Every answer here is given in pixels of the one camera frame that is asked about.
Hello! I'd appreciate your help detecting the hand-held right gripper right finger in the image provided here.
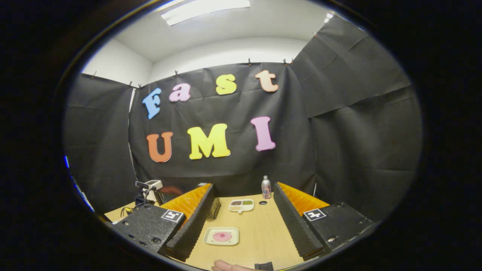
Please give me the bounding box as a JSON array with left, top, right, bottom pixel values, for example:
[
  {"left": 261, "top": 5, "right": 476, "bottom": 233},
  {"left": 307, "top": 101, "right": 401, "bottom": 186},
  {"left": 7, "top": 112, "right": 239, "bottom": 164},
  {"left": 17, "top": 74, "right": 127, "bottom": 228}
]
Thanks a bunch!
[{"left": 273, "top": 182, "right": 374, "bottom": 261}]

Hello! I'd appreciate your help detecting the long ceiling light panel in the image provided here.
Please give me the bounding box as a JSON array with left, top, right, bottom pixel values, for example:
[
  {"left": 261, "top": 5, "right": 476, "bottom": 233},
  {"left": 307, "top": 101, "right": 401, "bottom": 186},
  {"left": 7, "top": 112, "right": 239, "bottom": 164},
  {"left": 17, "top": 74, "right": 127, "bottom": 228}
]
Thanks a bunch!
[{"left": 161, "top": 0, "right": 251, "bottom": 26}]

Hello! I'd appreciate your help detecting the white toaster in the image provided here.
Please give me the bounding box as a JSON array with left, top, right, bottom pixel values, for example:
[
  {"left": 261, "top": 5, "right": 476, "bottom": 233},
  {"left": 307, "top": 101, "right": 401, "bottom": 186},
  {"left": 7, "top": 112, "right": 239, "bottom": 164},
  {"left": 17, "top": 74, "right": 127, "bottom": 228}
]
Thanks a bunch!
[{"left": 136, "top": 180, "right": 163, "bottom": 202}]

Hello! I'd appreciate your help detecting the pink food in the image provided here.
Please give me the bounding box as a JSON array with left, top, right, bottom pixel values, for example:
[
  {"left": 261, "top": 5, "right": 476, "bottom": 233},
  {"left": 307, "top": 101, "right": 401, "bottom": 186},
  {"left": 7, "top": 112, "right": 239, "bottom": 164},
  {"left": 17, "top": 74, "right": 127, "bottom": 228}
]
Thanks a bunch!
[{"left": 203, "top": 227, "right": 240, "bottom": 246}]

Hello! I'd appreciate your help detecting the black backdrop cloth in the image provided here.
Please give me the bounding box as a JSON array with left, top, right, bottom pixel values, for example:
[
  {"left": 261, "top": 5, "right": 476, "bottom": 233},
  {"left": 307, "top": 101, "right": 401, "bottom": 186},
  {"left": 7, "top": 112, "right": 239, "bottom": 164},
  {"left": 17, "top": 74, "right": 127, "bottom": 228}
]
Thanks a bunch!
[{"left": 63, "top": 15, "right": 423, "bottom": 222}]

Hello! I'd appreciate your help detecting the white divided dish with snacks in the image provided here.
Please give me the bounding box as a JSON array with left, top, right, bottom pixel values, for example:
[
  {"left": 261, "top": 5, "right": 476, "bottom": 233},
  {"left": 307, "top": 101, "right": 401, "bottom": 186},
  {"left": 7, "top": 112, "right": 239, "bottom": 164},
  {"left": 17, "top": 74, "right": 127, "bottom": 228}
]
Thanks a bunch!
[{"left": 228, "top": 198, "right": 255, "bottom": 213}]

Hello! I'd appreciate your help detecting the silver drink bottle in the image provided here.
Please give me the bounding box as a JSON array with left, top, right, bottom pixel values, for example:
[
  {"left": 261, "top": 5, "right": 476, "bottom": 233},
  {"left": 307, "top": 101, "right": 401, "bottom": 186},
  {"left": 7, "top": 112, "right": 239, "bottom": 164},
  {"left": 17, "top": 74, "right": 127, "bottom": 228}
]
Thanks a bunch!
[{"left": 261, "top": 175, "right": 272, "bottom": 199}]

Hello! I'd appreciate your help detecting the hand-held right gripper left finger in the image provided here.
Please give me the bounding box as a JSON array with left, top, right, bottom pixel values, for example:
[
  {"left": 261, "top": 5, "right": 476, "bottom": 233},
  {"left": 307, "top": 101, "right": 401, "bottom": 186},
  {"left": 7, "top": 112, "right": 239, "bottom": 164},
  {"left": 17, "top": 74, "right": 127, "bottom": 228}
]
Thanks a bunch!
[{"left": 111, "top": 183, "right": 218, "bottom": 262}]

